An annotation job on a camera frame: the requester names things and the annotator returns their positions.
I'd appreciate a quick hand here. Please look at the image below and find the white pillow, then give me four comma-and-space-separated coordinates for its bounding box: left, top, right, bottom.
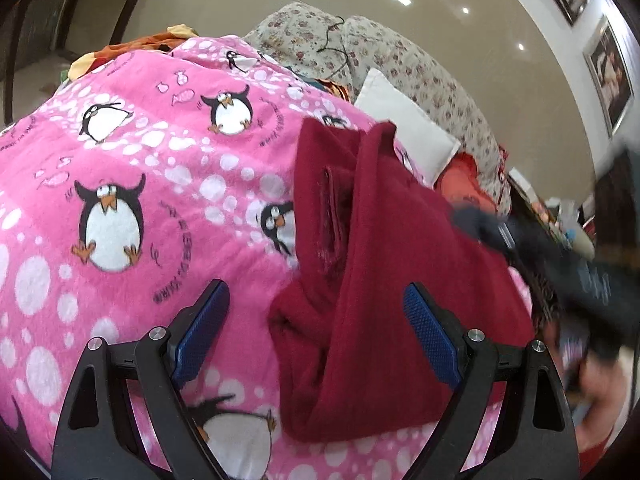
354, 67, 461, 186

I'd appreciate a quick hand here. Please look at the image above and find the pink penguin print blanket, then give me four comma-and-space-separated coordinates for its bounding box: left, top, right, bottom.
0, 35, 536, 480

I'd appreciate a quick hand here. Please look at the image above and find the black cable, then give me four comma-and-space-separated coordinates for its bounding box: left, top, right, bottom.
320, 16, 361, 91

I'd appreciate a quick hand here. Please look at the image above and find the dark wooden frame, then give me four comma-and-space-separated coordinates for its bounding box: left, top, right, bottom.
0, 0, 161, 126

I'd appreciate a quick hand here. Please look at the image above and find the dark carved wooden cabinet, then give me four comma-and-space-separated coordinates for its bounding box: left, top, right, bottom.
592, 147, 640, 261

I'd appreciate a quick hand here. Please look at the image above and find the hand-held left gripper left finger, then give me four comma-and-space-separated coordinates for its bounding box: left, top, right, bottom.
51, 279, 231, 480

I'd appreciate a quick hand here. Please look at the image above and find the orange cloth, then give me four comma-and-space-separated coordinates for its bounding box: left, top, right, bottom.
67, 24, 211, 81

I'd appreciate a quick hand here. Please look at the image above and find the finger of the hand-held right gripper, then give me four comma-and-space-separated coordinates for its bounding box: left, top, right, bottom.
450, 205, 516, 256

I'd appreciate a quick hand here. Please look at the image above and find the floral sofa cover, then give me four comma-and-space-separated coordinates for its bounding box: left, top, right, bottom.
243, 1, 513, 216

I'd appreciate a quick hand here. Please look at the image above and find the dark red knit garment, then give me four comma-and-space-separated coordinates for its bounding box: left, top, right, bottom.
268, 121, 536, 443

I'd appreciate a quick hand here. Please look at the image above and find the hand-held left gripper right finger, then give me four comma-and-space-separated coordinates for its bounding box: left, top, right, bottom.
403, 281, 581, 480

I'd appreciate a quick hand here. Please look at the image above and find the red ruffled cushion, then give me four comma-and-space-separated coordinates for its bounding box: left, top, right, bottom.
434, 152, 501, 216

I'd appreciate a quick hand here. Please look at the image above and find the person's right forearm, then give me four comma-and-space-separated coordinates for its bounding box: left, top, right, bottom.
575, 355, 633, 456

